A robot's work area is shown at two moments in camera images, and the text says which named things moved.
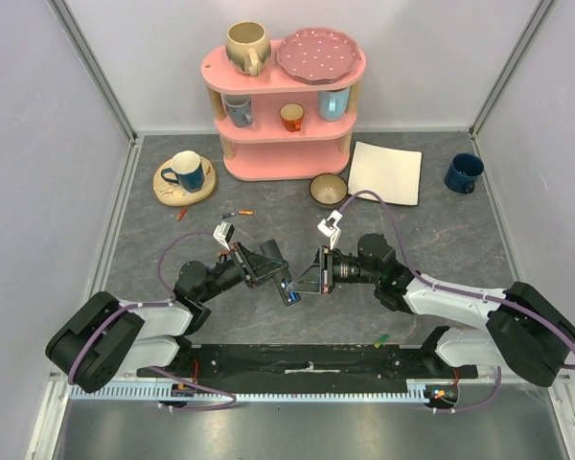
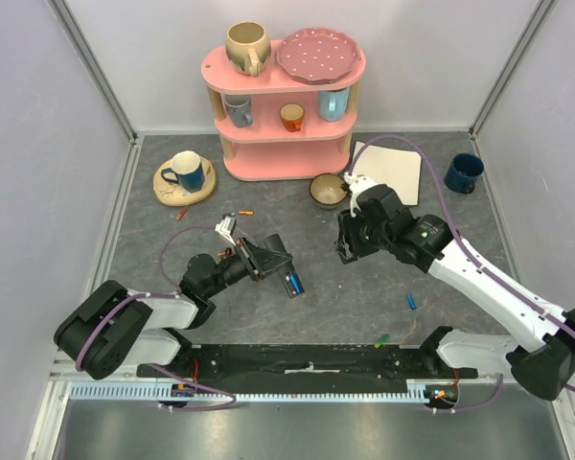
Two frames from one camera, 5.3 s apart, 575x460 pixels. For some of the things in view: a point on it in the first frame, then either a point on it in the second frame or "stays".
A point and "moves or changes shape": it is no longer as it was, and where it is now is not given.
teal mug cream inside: x=185 y=170 stays
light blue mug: x=333 y=103 stays
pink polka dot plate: x=315 y=56 stays
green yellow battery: x=381 y=340 stays
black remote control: x=283 y=281 moves or changes shape
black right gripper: x=324 y=270 -> x=347 y=238
